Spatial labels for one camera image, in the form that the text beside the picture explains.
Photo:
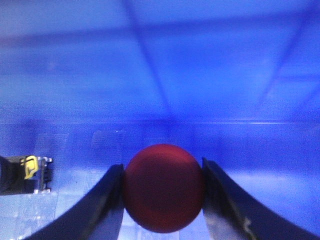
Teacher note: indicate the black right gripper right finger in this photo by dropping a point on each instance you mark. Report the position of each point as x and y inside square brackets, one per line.
[231, 213]

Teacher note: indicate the large blue crate left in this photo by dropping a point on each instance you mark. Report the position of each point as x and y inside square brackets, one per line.
[91, 82]

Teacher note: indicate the black yellow button switch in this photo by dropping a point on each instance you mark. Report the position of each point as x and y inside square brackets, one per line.
[25, 174]

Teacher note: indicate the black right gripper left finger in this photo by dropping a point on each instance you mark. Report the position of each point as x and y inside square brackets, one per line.
[97, 216]

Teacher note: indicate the red push button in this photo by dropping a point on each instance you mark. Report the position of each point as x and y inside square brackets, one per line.
[163, 188]

